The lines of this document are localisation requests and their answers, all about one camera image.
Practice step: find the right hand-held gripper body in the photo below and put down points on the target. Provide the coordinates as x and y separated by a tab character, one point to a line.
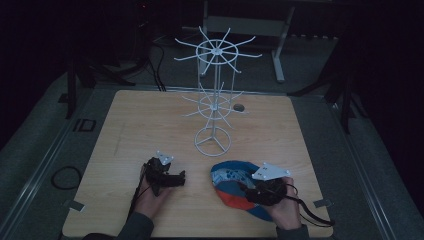
270	186

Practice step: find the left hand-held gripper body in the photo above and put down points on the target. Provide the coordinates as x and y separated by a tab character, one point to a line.
156	172

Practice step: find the blue and orange cap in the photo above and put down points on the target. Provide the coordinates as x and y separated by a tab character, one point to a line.
233	188

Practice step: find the person's right hand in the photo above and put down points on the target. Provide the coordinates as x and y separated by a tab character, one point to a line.
283	208

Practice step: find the person's left hand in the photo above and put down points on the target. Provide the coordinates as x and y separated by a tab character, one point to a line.
150	200

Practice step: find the black tripod stand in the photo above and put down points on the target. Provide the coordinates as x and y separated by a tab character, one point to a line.
90	66
340	90

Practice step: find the grey metal bracket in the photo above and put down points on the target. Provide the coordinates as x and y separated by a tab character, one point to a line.
76	205
322	203

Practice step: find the black rectangular bracket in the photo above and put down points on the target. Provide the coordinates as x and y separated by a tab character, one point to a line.
85	125

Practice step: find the white metal table frame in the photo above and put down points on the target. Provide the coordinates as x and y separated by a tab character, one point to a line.
246	30

